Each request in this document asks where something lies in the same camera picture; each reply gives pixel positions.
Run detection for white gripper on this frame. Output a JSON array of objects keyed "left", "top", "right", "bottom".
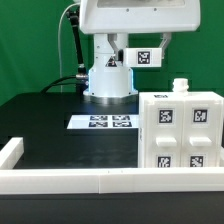
[{"left": 80, "top": 0, "right": 201, "bottom": 62}]

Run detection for white hanging cable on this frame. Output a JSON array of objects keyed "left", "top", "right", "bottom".
[{"left": 57, "top": 2, "right": 82, "bottom": 94}]

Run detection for black floor cables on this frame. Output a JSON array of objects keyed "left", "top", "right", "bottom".
[{"left": 40, "top": 75, "right": 89, "bottom": 94}]

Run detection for small white cabinet top block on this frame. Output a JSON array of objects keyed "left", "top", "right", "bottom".
[{"left": 123, "top": 48, "right": 162, "bottom": 68}]

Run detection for flat white tagged base plate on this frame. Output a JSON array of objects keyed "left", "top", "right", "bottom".
[{"left": 67, "top": 114, "right": 139, "bottom": 130}]

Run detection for white U-shaped fence frame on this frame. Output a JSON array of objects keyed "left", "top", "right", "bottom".
[{"left": 0, "top": 137, "right": 224, "bottom": 195}]

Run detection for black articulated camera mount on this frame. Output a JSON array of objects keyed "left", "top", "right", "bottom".
[{"left": 66, "top": 9, "right": 86, "bottom": 80}]

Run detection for white cabinet body box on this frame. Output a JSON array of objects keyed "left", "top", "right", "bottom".
[{"left": 138, "top": 78, "right": 224, "bottom": 168}]

